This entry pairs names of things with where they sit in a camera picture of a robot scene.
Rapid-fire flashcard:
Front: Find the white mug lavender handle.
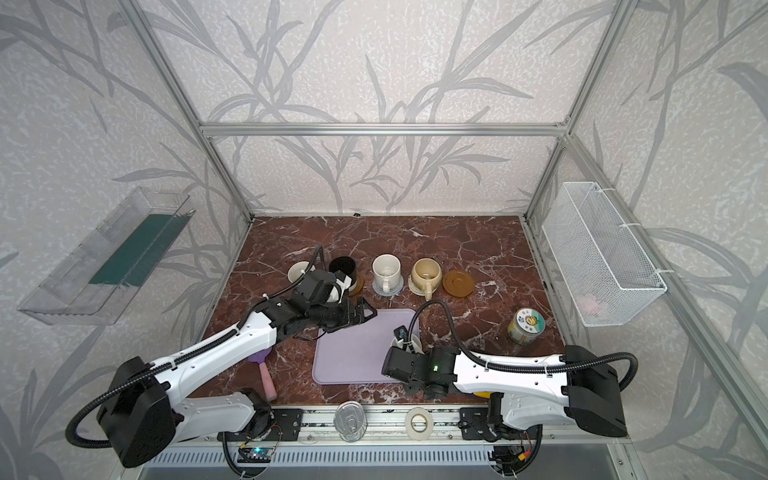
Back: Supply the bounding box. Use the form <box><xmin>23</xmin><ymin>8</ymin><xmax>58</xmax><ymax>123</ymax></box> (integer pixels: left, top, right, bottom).
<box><xmin>287</xmin><ymin>261</ymin><xmax>309</xmax><ymax>283</ymax></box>

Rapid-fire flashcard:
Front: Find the black mug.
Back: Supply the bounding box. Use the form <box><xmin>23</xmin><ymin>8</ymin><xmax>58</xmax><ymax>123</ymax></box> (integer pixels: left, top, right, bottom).
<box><xmin>328</xmin><ymin>256</ymin><xmax>358</xmax><ymax>289</ymax></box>

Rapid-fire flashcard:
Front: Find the large white mug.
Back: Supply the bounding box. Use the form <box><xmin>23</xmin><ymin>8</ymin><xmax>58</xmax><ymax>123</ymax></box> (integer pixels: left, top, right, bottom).
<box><xmin>372</xmin><ymin>254</ymin><xmax>402</xmax><ymax>291</ymax></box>

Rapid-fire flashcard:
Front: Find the brown wooden coaster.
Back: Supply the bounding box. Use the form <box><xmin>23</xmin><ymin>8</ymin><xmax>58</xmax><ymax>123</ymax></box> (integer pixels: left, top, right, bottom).
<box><xmin>347</xmin><ymin>275</ymin><xmax>365</xmax><ymax>297</ymax></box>
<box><xmin>442</xmin><ymin>270</ymin><xmax>475</xmax><ymax>298</ymax></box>

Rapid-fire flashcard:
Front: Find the beige mug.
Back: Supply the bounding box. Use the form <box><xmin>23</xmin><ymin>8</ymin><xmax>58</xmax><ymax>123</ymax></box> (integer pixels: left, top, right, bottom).
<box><xmin>408</xmin><ymin>258</ymin><xmax>443</xmax><ymax>301</ymax></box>

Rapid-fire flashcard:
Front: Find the white mug blue handle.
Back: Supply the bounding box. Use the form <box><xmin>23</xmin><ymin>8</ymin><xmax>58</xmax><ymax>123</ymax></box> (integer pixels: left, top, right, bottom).
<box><xmin>391</xmin><ymin>335</ymin><xmax>423</xmax><ymax>354</ymax></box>

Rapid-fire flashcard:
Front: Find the white patterned round coaster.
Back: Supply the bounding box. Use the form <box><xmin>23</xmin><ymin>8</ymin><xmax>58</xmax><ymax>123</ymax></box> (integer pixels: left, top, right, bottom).
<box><xmin>408</xmin><ymin>272</ymin><xmax>442</xmax><ymax>301</ymax></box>

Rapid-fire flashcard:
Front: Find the light blue woven coaster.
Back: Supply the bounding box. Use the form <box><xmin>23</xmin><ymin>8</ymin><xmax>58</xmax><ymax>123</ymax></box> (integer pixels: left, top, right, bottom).
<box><xmin>372</xmin><ymin>276</ymin><xmax>404</xmax><ymax>297</ymax></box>

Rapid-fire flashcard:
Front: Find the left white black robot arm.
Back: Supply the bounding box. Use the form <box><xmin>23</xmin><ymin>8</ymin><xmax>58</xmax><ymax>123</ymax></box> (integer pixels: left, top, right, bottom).
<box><xmin>65</xmin><ymin>267</ymin><xmax>377</xmax><ymax>468</ymax></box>

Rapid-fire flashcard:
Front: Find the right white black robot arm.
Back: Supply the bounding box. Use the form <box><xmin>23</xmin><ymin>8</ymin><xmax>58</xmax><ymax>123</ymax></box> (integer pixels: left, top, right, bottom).
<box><xmin>382</xmin><ymin>300</ymin><xmax>639</xmax><ymax>438</ymax></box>

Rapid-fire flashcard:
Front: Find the white tape roll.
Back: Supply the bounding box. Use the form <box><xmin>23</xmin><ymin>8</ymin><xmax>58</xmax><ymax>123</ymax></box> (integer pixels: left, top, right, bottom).
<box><xmin>405</xmin><ymin>407</ymin><xmax>434</xmax><ymax>441</ymax></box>

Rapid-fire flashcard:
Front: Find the lavender plastic tray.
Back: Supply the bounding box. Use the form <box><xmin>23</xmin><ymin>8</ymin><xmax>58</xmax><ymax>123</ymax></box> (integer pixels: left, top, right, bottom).
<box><xmin>312</xmin><ymin>309</ymin><xmax>415</xmax><ymax>385</ymax></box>

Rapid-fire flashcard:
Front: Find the clear glass jar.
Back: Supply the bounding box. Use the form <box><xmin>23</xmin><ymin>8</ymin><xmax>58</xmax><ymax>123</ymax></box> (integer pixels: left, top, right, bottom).
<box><xmin>334</xmin><ymin>401</ymin><xmax>367</xmax><ymax>442</ymax></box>

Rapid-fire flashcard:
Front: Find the purple pink spatula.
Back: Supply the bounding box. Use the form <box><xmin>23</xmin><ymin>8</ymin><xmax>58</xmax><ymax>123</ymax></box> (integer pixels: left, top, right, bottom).
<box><xmin>247</xmin><ymin>348</ymin><xmax>277</xmax><ymax>402</ymax></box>

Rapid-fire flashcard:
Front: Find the green labelled tin can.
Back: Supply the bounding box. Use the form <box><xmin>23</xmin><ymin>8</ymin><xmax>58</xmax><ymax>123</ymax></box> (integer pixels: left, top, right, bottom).
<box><xmin>507</xmin><ymin>308</ymin><xmax>546</xmax><ymax>345</ymax></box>

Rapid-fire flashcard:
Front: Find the green lit circuit board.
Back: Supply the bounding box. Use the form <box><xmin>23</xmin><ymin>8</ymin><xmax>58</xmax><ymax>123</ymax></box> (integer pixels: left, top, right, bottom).
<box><xmin>236</xmin><ymin>444</ymin><xmax>277</xmax><ymax>464</ymax></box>

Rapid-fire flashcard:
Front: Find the pink object in basket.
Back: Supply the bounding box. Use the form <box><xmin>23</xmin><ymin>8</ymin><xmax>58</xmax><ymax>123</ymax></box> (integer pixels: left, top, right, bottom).
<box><xmin>578</xmin><ymin>294</ymin><xmax>605</xmax><ymax>322</ymax></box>

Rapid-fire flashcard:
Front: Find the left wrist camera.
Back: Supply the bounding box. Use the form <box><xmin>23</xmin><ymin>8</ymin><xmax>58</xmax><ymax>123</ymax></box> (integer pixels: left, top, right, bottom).
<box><xmin>329</xmin><ymin>271</ymin><xmax>352</xmax><ymax>303</ymax></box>

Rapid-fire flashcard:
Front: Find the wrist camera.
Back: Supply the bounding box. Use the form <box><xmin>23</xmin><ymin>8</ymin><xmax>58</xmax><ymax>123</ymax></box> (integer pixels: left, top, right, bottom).
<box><xmin>394</xmin><ymin>325</ymin><xmax>411</xmax><ymax>347</ymax></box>
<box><xmin>329</xmin><ymin>271</ymin><xmax>352</xmax><ymax>303</ymax></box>

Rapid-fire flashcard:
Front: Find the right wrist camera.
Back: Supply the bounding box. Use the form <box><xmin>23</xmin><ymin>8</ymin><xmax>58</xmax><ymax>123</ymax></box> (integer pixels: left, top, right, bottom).
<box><xmin>394</xmin><ymin>325</ymin><xmax>411</xmax><ymax>347</ymax></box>

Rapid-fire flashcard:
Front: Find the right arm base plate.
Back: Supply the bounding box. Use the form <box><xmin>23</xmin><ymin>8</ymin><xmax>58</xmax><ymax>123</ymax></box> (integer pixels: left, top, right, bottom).
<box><xmin>457</xmin><ymin>407</ymin><xmax>543</xmax><ymax>443</ymax></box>

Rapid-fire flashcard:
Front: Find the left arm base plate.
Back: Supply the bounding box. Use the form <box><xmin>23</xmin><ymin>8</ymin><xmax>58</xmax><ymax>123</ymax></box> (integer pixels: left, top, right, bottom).
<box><xmin>238</xmin><ymin>408</ymin><xmax>303</xmax><ymax>442</ymax></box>

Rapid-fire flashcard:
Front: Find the white wire basket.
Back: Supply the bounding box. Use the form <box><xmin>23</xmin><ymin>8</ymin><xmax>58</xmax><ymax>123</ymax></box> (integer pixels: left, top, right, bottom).
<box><xmin>542</xmin><ymin>182</ymin><xmax>667</xmax><ymax>327</ymax></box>

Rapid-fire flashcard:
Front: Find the clear wall shelf green mat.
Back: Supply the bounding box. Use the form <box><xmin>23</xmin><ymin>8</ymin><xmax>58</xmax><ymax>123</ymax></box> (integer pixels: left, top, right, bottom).
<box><xmin>18</xmin><ymin>187</ymin><xmax>196</xmax><ymax>326</ymax></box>

